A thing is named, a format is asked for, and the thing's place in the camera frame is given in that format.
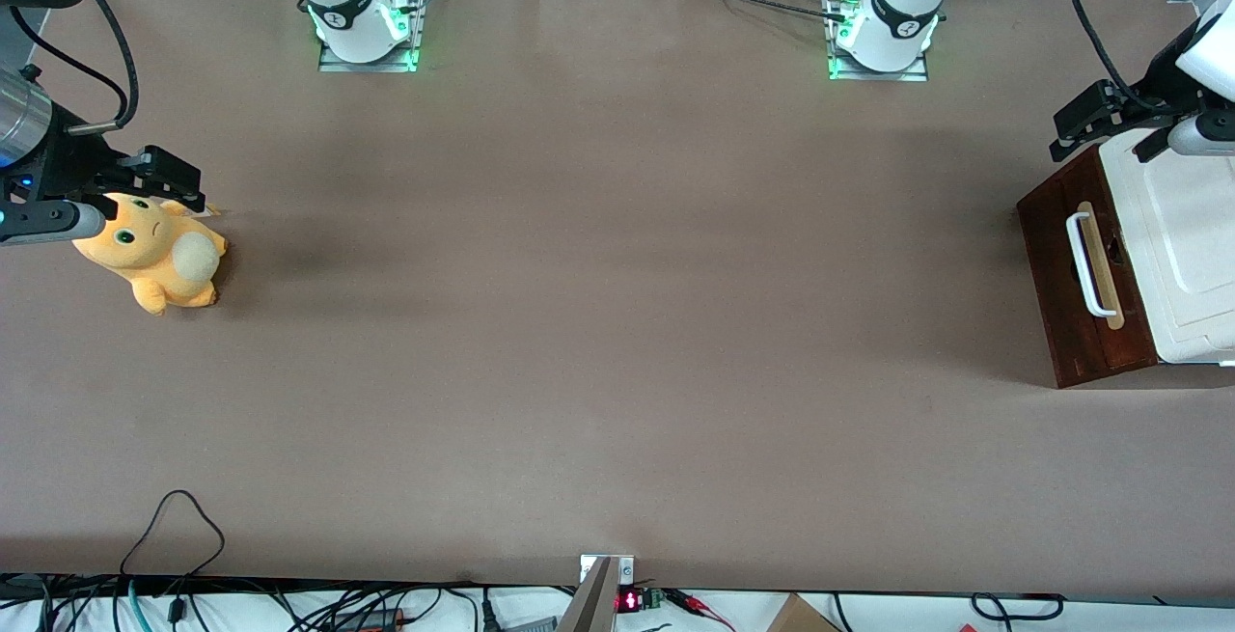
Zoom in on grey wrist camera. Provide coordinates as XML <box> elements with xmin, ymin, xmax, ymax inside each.
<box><xmin>0</xmin><ymin>200</ymin><xmax>107</xmax><ymax>247</ymax></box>
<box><xmin>1134</xmin><ymin>111</ymin><xmax>1235</xmax><ymax>166</ymax></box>

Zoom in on black looped cable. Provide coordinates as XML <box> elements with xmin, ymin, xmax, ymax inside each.
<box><xmin>120</xmin><ymin>489</ymin><xmax>227</xmax><ymax>581</ymax></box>

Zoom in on yellow plush toy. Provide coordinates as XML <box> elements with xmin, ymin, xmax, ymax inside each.
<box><xmin>72</xmin><ymin>191</ymin><xmax>230</xmax><ymax>316</ymax></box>

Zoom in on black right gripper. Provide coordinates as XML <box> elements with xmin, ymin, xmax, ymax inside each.
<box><xmin>37</xmin><ymin>103</ymin><xmax>208</xmax><ymax>215</ymax></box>

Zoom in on white and brown cabinet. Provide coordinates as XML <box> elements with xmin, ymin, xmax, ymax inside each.
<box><xmin>1018</xmin><ymin>125</ymin><xmax>1235</xmax><ymax>390</ymax></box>

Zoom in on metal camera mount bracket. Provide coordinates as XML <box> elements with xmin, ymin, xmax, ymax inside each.
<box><xmin>555</xmin><ymin>555</ymin><xmax>636</xmax><ymax>632</ymax></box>

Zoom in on white drawer handle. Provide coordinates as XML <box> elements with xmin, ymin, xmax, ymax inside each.
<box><xmin>1065</xmin><ymin>211</ymin><xmax>1120</xmax><ymax>317</ymax></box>

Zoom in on light wooden handle plate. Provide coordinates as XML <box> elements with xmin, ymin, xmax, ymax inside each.
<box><xmin>1074</xmin><ymin>201</ymin><xmax>1127</xmax><ymax>331</ymax></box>

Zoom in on brown cardboard piece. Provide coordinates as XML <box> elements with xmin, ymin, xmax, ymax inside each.
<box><xmin>767</xmin><ymin>593</ymin><xmax>843</xmax><ymax>632</ymax></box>

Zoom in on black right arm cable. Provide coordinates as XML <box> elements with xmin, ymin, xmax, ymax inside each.
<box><xmin>8</xmin><ymin>0</ymin><xmax>140</xmax><ymax>133</ymax></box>

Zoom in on black coiled cable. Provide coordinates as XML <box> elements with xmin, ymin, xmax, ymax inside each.
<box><xmin>970</xmin><ymin>592</ymin><xmax>1066</xmax><ymax>624</ymax></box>

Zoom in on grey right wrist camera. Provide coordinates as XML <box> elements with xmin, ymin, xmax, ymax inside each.
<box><xmin>0</xmin><ymin>200</ymin><xmax>107</xmax><ymax>247</ymax></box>

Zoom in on red clip leads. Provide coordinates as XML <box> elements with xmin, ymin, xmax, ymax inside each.
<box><xmin>664</xmin><ymin>589</ymin><xmax>736</xmax><ymax>629</ymax></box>

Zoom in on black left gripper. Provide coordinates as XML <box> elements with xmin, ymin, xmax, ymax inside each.
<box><xmin>1050</xmin><ymin>29</ymin><xmax>1209</xmax><ymax>166</ymax></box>

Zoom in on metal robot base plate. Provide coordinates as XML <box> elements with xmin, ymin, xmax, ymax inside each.
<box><xmin>827</xmin><ymin>0</ymin><xmax>930</xmax><ymax>83</ymax></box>
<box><xmin>318</xmin><ymin>0</ymin><xmax>424</xmax><ymax>74</ymax></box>

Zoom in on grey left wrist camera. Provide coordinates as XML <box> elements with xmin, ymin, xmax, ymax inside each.
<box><xmin>1134</xmin><ymin>111</ymin><xmax>1235</xmax><ymax>166</ymax></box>

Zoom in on black power adapter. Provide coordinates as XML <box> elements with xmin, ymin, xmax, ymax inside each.
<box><xmin>333</xmin><ymin>608</ymin><xmax>408</xmax><ymax>632</ymax></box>

